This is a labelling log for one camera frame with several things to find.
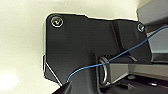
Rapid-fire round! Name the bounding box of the grey robot body shell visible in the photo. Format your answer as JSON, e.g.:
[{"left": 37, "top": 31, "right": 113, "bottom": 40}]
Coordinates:
[{"left": 135, "top": 0, "right": 168, "bottom": 65}]

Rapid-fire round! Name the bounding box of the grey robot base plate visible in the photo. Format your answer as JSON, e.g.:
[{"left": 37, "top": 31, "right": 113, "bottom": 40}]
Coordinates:
[{"left": 42, "top": 12, "right": 158, "bottom": 94}]

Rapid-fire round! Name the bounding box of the black robot torso link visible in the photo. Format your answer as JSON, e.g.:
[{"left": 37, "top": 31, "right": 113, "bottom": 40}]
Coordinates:
[{"left": 98, "top": 54, "right": 168, "bottom": 88}]

